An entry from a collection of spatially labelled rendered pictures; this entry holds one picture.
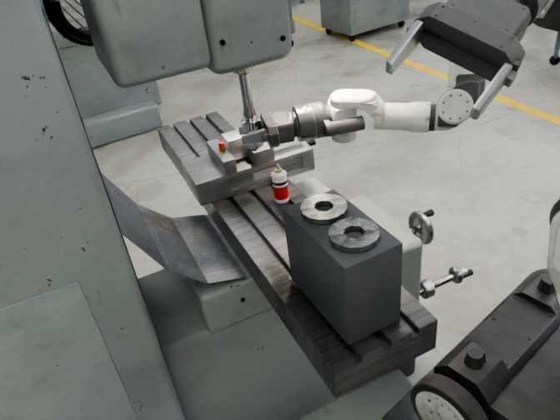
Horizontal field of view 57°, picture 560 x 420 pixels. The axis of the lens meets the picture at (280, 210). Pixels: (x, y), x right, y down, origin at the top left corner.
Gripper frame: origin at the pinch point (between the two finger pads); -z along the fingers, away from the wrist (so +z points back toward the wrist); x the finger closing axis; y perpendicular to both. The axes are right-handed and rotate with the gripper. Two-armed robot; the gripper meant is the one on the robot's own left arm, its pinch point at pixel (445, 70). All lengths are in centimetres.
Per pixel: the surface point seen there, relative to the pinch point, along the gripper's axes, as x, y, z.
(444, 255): -3, -202, 44
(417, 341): -14, -53, -18
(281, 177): 35, -69, -3
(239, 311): 24, -75, -36
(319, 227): 10.9, -39.5, -14.1
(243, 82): 48, -47, 5
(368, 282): -2.1, -38.9, -17.2
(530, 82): 25, -326, 241
